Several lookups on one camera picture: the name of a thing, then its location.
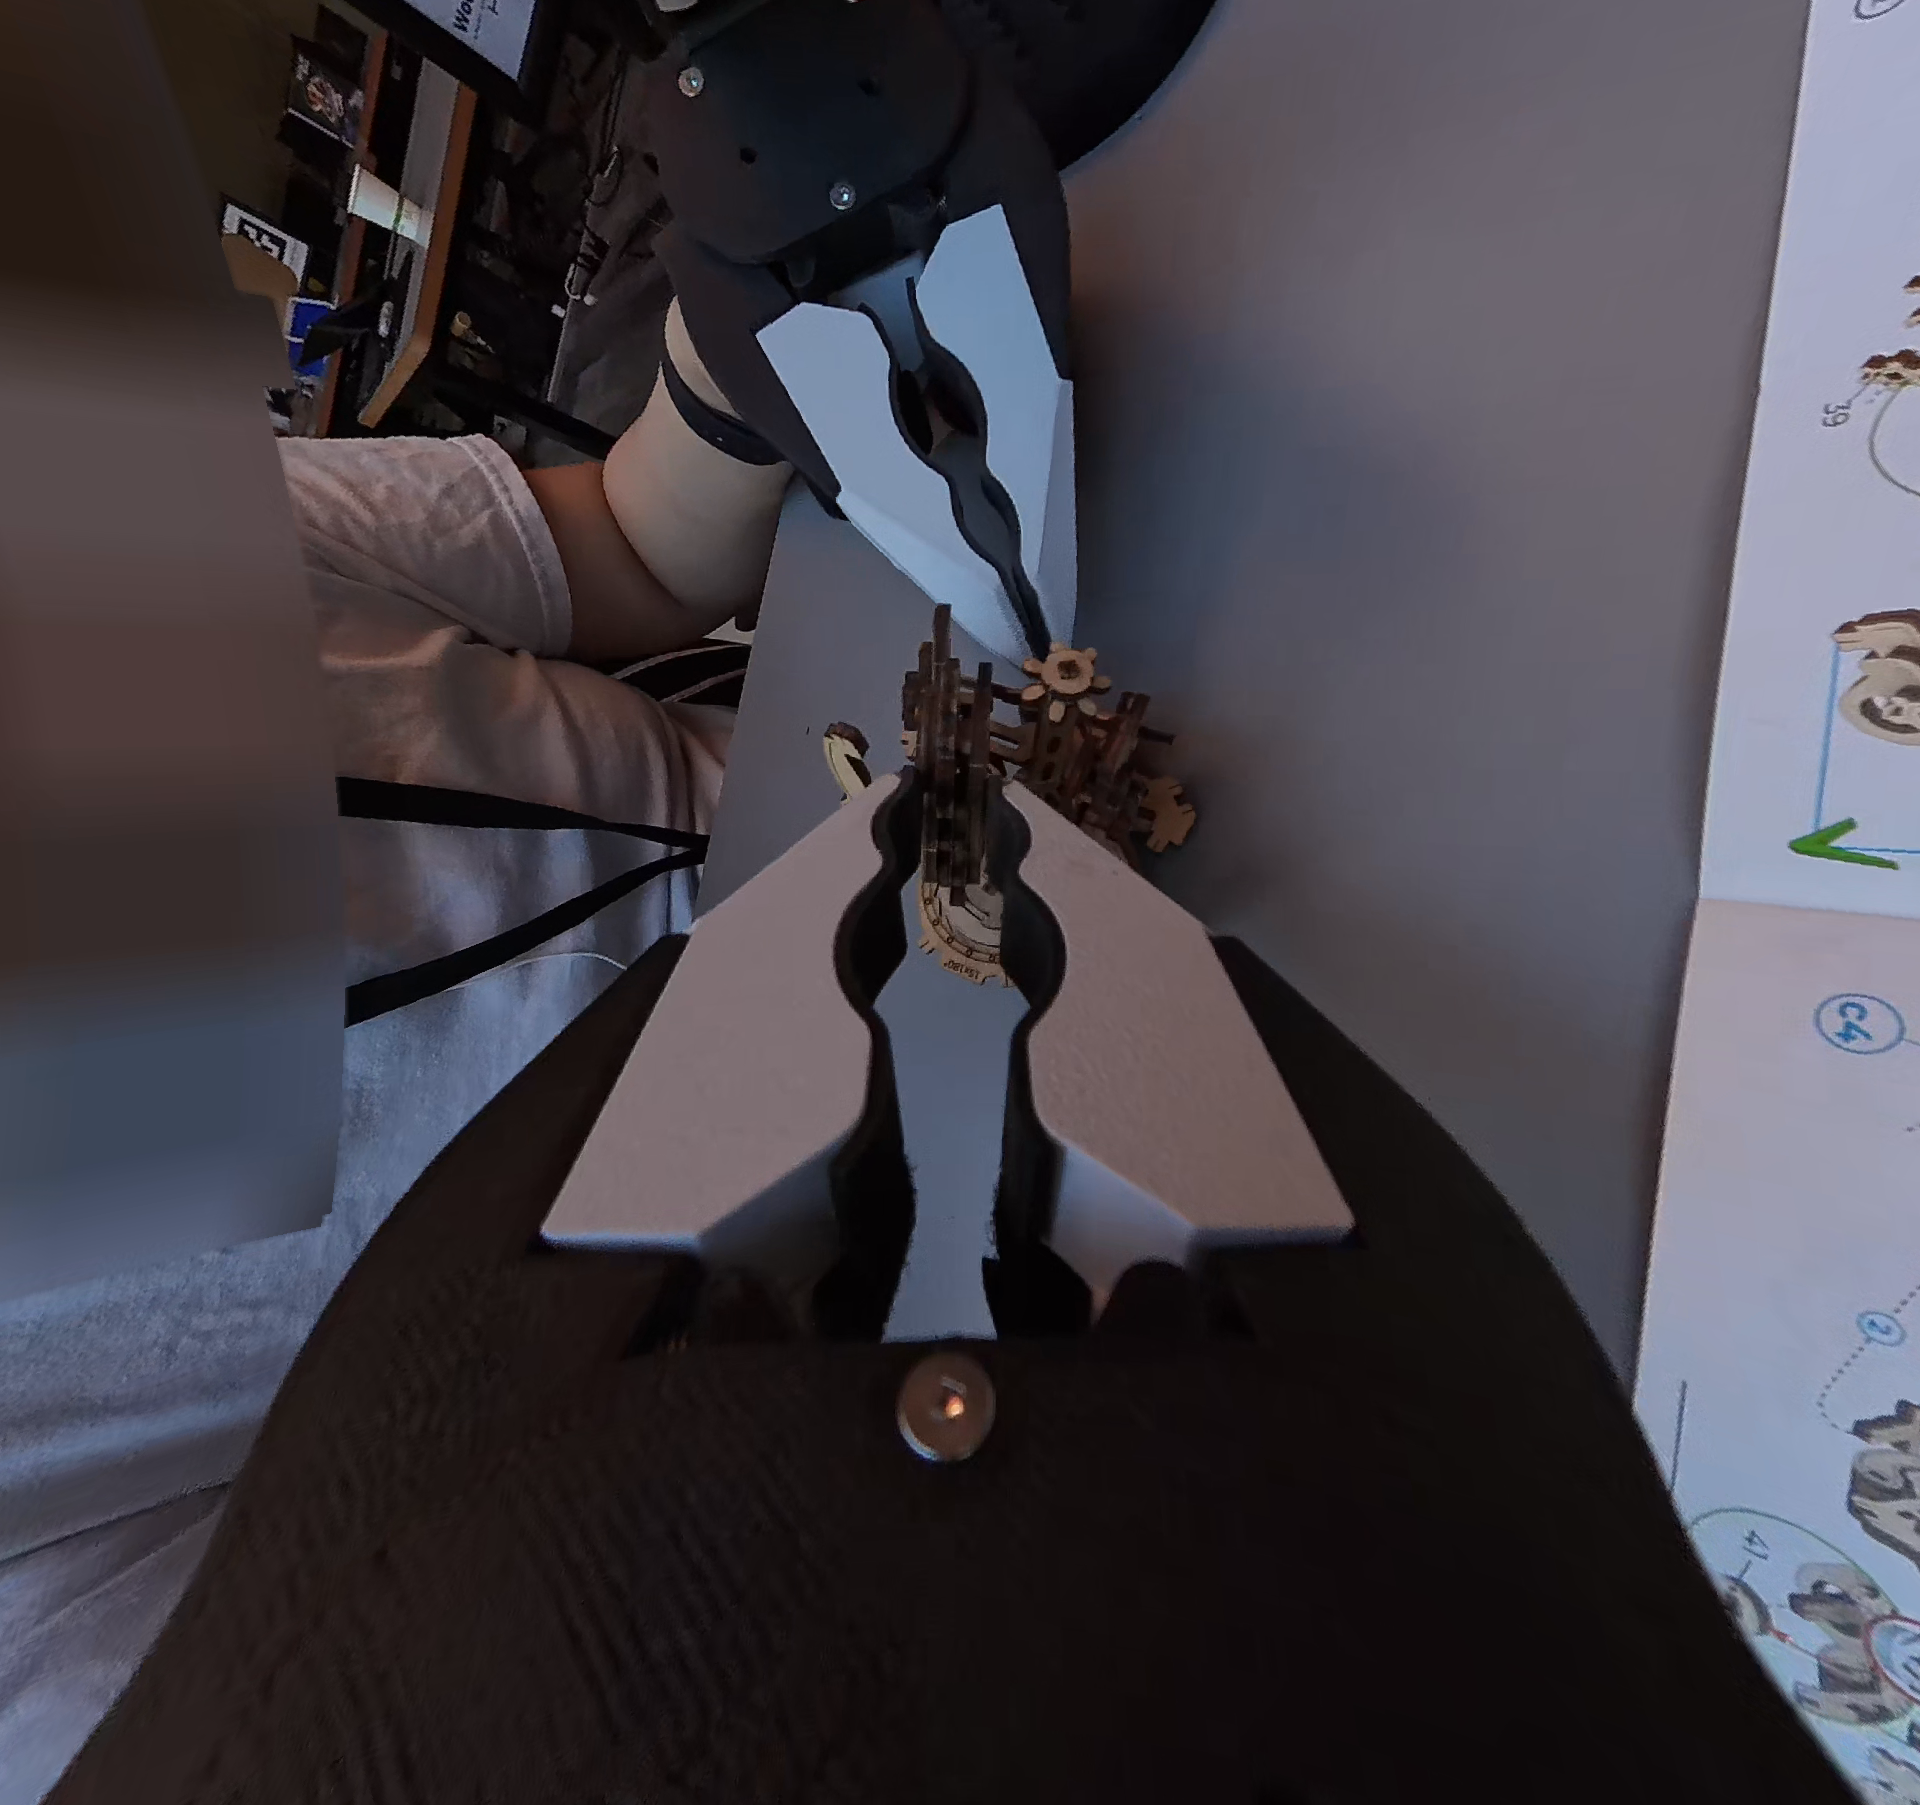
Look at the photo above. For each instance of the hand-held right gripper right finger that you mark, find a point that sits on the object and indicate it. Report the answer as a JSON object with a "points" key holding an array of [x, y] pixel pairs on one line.
{"points": [[1170, 1085]]}

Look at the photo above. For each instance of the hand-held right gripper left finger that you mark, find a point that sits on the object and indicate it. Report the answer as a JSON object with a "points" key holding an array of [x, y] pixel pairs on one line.
{"points": [[720, 1085]]}

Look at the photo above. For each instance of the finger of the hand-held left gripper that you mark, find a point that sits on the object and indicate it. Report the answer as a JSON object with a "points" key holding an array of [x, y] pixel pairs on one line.
{"points": [[870, 455], [1029, 396]]}

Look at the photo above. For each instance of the wooden gear assembly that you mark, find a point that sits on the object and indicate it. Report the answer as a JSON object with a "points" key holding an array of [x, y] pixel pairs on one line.
{"points": [[949, 724]]}

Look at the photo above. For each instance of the wooden model frame assembly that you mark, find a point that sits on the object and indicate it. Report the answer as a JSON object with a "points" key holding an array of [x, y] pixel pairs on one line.
{"points": [[1095, 770]]}

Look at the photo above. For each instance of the person's left forearm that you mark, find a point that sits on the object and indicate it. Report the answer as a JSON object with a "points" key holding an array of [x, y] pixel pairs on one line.
{"points": [[661, 546]]}

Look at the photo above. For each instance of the black wristband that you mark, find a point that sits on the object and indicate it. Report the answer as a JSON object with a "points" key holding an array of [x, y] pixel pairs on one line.
{"points": [[720, 432]]}

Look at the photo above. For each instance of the black wrist rest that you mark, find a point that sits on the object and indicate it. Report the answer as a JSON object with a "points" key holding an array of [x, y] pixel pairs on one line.
{"points": [[1109, 20]]}

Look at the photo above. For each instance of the person's white shirt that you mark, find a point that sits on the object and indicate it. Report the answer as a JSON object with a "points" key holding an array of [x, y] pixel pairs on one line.
{"points": [[450, 560]]}

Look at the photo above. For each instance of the white instruction booklet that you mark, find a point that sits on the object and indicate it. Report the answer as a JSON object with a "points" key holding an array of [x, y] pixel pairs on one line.
{"points": [[1771, 635]]}

